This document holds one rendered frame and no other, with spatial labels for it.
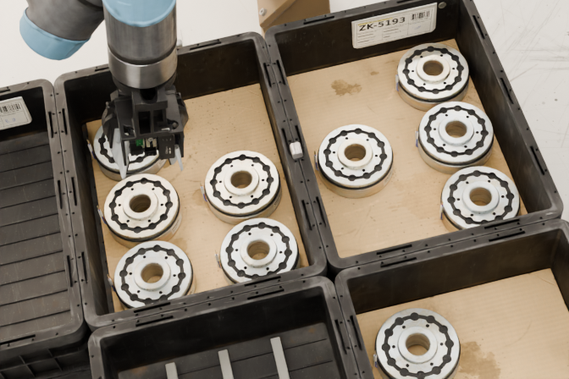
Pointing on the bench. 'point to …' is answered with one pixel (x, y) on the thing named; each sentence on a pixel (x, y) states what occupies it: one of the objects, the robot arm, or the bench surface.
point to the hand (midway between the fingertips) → (147, 156)
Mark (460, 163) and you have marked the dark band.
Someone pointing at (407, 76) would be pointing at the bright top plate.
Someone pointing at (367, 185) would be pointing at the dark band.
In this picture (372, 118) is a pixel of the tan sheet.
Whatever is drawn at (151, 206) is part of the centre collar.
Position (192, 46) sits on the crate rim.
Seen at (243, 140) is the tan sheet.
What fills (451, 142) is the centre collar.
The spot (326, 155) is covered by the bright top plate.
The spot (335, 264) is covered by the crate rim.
